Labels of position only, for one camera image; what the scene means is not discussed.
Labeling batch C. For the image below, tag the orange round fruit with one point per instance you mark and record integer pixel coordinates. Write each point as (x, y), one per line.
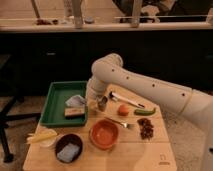
(123, 110)

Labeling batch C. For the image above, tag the dark red grape bunch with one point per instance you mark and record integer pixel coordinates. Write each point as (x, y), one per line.
(146, 128)

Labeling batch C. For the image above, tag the wooden block sponge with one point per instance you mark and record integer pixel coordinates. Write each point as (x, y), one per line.
(74, 112)

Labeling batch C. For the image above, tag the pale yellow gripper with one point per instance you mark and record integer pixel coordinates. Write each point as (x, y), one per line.
(92, 103)

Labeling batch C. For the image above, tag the green plastic tray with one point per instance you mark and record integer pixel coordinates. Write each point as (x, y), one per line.
(53, 114)

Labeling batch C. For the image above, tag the black office chair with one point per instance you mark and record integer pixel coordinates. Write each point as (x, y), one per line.
(4, 116)

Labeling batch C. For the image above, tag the white towel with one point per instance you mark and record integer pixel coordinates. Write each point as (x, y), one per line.
(76, 101)

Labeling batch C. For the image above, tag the small metal cup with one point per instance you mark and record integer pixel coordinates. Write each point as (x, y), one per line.
(102, 103)

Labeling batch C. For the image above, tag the yellow banana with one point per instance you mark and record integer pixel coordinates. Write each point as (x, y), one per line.
(39, 137)

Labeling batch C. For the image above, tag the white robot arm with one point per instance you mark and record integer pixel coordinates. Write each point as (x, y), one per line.
(192, 104)

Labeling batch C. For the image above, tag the orange bowl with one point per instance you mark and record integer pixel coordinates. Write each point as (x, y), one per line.
(104, 134)

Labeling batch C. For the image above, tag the small white bowl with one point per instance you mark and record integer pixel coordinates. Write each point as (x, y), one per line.
(50, 142)

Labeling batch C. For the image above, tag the dark cabinet counter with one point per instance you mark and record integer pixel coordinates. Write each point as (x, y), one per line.
(39, 55)

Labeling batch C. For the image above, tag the blue sponge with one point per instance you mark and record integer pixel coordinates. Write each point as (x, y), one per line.
(68, 152)

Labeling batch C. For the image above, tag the dark brown bowl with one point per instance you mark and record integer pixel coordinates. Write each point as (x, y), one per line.
(65, 140)

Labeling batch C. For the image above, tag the metal fork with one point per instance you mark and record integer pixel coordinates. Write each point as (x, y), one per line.
(123, 124)

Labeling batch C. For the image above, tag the white handled kitchen tool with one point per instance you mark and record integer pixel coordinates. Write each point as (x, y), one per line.
(116, 96)

